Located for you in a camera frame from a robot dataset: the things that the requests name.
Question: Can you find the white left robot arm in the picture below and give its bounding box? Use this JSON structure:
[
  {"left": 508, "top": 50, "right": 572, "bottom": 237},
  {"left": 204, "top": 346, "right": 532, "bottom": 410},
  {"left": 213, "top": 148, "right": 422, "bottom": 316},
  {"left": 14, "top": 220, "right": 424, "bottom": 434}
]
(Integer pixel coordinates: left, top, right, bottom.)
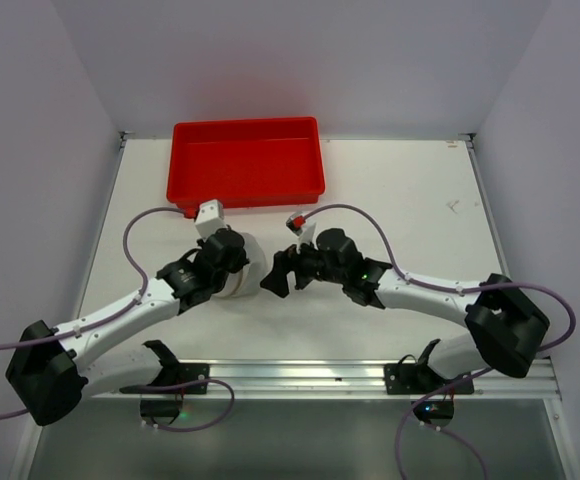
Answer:
[{"left": 6, "top": 228, "right": 265, "bottom": 426}]

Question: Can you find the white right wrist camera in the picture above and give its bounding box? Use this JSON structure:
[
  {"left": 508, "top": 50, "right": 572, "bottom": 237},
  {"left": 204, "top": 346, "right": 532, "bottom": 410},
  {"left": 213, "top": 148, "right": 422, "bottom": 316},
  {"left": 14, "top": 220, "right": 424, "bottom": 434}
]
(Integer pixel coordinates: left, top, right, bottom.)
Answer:
[{"left": 286, "top": 212, "right": 316, "bottom": 252}]

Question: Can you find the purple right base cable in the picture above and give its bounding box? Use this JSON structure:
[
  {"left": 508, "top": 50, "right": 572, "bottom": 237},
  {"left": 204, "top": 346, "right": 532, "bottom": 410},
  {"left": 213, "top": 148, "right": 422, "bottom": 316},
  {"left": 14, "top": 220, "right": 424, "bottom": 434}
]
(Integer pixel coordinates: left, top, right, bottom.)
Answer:
[{"left": 394, "top": 367, "right": 494, "bottom": 480}]

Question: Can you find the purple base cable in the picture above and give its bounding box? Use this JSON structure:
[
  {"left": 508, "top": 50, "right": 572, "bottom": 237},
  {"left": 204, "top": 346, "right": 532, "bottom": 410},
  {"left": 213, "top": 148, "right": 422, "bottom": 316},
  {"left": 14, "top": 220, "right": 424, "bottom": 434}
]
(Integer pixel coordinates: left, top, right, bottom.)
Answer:
[
  {"left": 394, "top": 367, "right": 494, "bottom": 480},
  {"left": 139, "top": 378, "right": 236, "bottom": 433}
]

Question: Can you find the aluminium mounting rail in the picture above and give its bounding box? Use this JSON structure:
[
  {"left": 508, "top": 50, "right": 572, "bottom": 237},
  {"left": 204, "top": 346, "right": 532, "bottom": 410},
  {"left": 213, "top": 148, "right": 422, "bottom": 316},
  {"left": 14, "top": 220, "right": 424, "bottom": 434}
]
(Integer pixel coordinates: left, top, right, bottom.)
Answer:
[{"left": 83, "top": 353, "right": 560, "bottom": 400}]

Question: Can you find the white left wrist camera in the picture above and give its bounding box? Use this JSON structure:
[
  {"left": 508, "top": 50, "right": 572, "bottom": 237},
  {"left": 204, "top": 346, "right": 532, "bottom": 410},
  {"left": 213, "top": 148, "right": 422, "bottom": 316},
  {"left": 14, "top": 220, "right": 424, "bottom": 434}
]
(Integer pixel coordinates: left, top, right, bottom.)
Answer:
[{"left": 194, "top": 199, "right": 228, "bottom": 240}]

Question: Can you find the red plastic bin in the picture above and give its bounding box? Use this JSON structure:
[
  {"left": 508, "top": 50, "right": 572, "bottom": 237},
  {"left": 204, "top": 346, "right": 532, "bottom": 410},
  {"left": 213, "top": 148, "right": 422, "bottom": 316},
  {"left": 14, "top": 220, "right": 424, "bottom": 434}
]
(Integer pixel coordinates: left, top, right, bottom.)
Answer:
[{"left": 166, "top": 117, "right": 326, "bottom": 216}]

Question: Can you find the white mesh laundry bag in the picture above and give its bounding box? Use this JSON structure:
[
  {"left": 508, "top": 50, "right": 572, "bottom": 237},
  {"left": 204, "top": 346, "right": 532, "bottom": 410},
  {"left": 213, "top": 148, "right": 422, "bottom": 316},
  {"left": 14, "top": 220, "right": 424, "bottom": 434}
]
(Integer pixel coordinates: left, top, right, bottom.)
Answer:
[{"left": 215, "top": 232, "right": 268, "bottom": 299}]

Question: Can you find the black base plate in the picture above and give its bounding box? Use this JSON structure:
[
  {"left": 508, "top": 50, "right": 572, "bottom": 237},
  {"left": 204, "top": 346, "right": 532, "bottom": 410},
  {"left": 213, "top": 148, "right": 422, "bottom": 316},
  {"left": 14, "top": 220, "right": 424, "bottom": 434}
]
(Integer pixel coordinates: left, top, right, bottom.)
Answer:
[
  {"left": 150, "top": 362, "right": 210, "bottom": 387},
  {"left": 383, "top": 363, "right": 475, "bottom": 395}
]

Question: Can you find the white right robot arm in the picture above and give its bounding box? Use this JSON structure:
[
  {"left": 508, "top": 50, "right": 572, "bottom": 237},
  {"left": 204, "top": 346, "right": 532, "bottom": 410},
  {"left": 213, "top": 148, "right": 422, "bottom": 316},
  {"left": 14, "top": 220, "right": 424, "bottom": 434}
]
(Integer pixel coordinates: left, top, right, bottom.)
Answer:
[{"left": 260, "top": 228, "right": 550, "bottom": 393}]

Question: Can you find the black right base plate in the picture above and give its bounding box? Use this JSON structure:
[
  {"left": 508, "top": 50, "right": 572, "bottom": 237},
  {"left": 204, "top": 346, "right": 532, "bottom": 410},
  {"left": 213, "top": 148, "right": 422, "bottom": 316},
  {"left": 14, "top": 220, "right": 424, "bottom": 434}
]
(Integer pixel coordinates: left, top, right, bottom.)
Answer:
[{"left": 383, "top": 363, "right": 475, "bottom": 395}]

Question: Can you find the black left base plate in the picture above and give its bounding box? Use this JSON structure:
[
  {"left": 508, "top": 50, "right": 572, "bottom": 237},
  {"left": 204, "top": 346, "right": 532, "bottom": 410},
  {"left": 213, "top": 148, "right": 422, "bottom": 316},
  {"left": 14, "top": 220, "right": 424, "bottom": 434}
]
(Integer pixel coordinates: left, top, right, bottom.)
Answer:
[{"left": 150, "top": 362, "right": 210, "bottom": 387}]

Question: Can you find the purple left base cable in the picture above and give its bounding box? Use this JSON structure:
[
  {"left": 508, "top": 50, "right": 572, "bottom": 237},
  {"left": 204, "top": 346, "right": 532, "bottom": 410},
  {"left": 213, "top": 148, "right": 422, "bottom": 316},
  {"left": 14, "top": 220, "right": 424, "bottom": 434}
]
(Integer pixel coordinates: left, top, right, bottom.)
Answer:
[{"left": 139, "top": 378, "right": 236, "bottom": 433}]

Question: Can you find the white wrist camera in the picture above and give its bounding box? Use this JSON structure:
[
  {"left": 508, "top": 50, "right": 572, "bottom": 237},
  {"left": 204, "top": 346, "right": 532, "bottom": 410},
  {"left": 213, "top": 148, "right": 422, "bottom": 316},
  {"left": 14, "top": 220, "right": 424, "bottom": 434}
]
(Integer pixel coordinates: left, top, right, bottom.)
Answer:
[
  {"left": 286, "top": 212, "right": 316, "bottom": 252},
  {"left": 194, "top": 199, "right": 228, "bottom": 240}
]

